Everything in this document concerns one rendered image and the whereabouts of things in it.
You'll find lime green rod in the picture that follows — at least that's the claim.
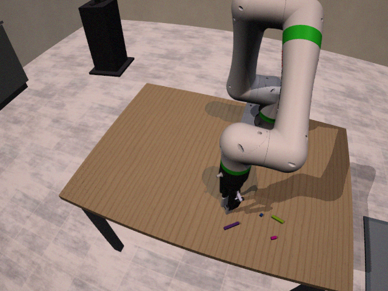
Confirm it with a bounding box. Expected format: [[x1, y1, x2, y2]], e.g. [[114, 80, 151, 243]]
[[271, 215, 284, 224]]

